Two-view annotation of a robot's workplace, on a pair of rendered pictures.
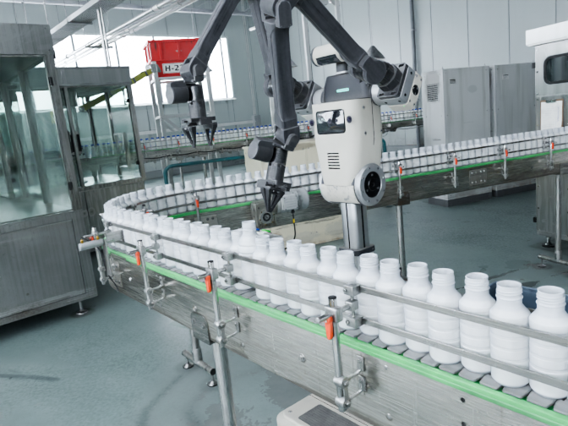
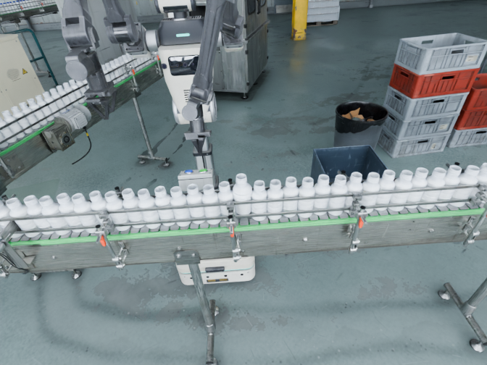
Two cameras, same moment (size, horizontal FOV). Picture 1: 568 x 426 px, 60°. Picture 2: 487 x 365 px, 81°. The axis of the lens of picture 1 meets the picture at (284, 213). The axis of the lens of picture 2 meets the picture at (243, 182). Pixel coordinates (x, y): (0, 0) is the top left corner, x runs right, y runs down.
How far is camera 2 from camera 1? 1.10 m
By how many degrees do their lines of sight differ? 53
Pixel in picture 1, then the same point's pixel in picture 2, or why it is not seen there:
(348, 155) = not seen: hidden behind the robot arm
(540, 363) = (448, 196)
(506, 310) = (441, 182)
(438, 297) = (408, 185)
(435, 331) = (402, 200)
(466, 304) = (421, 184)
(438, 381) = (403, 219)
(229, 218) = (27, 151)
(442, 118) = not seen: hidden behind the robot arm
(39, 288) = not seen: outside the picture
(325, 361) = (326, 235)
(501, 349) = (435, 197)
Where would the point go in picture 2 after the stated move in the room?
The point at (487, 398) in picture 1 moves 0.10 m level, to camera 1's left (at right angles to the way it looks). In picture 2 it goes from (427, 216) to (422, 234)
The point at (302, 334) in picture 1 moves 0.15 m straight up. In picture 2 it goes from (309, 228) to (312, 199)
